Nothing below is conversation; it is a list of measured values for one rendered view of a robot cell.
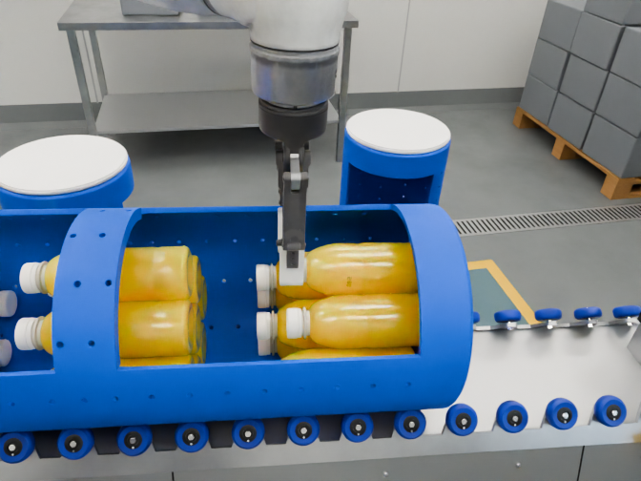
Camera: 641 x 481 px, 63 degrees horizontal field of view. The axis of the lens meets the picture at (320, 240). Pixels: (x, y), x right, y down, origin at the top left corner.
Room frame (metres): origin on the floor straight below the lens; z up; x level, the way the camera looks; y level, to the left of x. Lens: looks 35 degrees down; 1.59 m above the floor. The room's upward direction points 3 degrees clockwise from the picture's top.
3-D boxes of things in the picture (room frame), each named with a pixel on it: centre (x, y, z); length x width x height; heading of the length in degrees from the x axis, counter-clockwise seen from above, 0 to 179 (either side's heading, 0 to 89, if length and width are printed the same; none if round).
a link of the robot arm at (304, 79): (0.55, 0.04, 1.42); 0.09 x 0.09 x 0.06
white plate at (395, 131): (1.33, -0.19, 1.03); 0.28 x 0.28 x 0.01
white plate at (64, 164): (1.05, 0.59, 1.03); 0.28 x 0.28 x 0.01
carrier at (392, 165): (1.33, -0.19, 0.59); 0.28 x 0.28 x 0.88
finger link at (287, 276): (0.51, 0.03, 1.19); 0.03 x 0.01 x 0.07; 97
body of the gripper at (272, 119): (0.55, 0.04, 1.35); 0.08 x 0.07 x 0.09; 7
